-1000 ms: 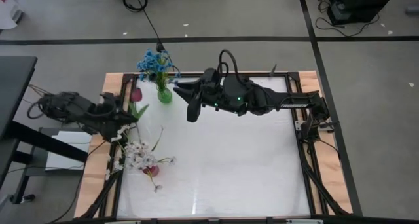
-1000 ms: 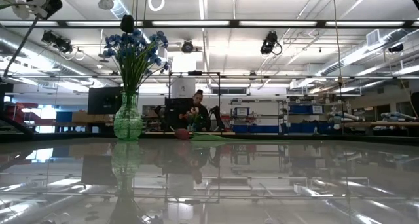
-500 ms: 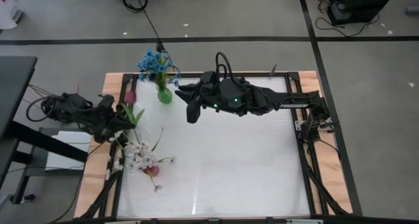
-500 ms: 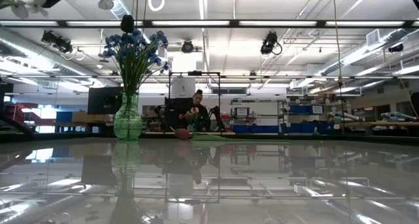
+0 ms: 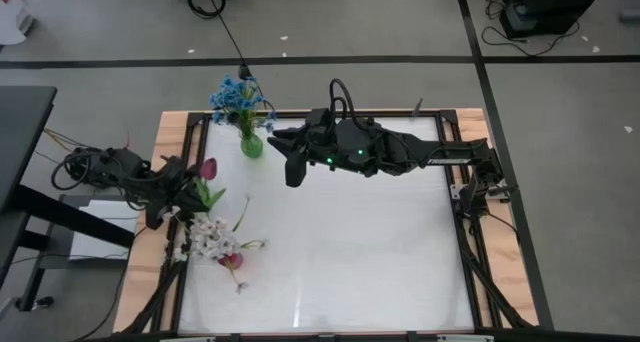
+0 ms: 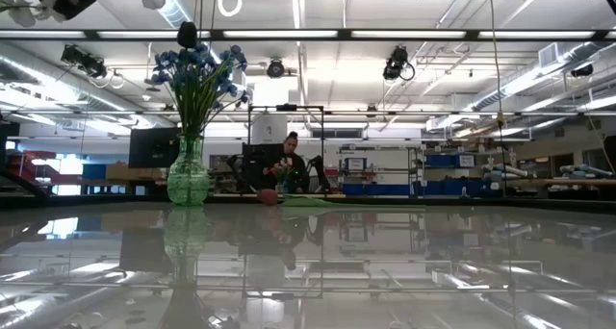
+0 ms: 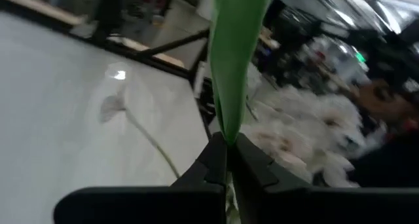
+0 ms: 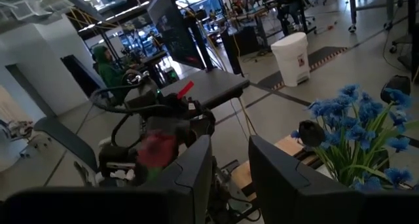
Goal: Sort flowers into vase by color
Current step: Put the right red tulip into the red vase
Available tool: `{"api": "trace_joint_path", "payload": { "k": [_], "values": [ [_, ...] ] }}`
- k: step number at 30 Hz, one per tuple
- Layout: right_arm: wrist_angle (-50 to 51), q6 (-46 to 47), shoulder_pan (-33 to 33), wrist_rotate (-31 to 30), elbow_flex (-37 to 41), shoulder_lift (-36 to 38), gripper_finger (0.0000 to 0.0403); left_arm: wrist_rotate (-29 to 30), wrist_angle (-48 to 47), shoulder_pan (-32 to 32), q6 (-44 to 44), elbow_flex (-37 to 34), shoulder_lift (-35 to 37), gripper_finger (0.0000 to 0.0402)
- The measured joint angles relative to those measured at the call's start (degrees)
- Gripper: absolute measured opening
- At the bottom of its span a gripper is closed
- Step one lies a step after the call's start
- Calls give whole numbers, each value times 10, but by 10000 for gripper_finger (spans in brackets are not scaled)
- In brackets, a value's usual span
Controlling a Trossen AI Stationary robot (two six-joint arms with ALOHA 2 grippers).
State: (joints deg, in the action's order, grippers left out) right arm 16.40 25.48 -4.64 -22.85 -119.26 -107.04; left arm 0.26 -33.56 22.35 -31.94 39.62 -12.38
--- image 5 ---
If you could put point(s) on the white artificial flower bunch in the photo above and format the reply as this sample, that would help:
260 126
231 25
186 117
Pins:
210 234
179 255

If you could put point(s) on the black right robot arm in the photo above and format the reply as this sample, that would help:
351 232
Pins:
415 147

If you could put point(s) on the green glass vase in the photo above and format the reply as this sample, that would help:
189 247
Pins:
251 147

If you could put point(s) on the white sheet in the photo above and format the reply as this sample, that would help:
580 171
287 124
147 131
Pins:
100 229

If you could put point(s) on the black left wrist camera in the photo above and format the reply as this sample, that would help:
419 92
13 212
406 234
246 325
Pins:
157 218

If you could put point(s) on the blue artificial flower bunch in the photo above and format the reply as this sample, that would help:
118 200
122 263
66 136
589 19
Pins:
255 104
227 99

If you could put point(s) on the wooden table base board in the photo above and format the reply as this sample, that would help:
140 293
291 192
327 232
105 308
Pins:
145 262

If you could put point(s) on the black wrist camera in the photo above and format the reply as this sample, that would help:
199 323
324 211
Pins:
318 119
157 218

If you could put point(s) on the black equipment tower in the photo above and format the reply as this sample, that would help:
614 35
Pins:
550 7

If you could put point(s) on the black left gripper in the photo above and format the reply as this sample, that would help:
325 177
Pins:
172 182

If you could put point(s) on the dark pink artificial tulip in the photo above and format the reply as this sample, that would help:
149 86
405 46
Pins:
208 168

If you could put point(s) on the white floor object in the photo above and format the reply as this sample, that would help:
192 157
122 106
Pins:
12 24

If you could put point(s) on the black aluminium table frame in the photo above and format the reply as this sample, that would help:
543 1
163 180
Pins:
196 119

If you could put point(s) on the black desk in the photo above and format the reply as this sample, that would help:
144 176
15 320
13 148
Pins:
25 132

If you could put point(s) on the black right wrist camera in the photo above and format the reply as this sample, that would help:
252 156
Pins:
318 119

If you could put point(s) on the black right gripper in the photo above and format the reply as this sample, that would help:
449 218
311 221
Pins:
325 147

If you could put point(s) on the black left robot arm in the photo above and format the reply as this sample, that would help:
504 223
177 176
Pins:
120 169

